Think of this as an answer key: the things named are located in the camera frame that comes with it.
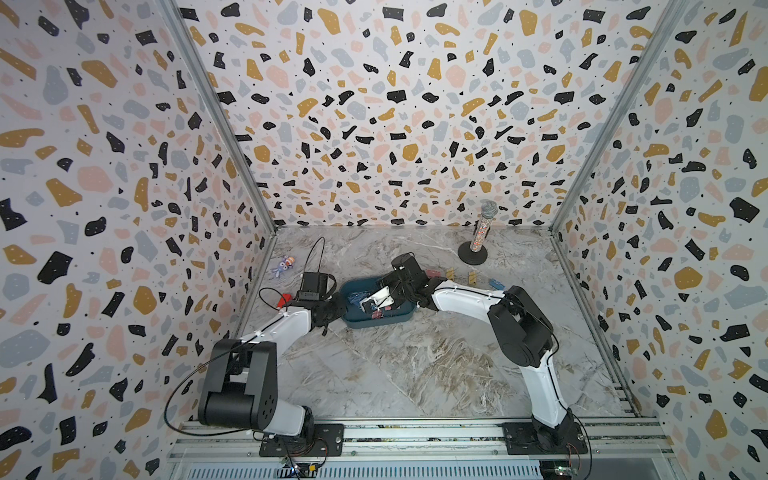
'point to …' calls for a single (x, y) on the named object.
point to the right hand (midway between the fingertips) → (373, 283)
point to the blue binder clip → (496, 284)
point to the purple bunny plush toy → (287, 263)
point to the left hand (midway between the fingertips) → (347, 304)
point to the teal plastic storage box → (352, 315)
